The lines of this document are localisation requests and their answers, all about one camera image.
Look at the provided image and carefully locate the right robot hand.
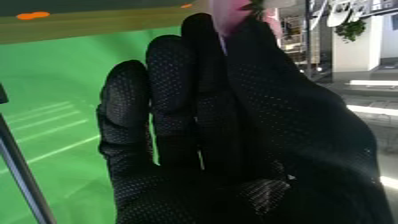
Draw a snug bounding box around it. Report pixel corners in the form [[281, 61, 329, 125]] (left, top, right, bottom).
[[94, 12, 398, 224]]

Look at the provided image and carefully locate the grey metal pole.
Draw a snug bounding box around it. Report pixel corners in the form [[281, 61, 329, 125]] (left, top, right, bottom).
[[0, 83, 59, 224]]

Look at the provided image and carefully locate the green plant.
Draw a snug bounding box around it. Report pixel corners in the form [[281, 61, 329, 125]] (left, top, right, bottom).
[[332, 19, 370, 43]]

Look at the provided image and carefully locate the dark mat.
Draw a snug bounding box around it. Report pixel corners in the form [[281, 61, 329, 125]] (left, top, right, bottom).
[[0, 0, 199, 18]]

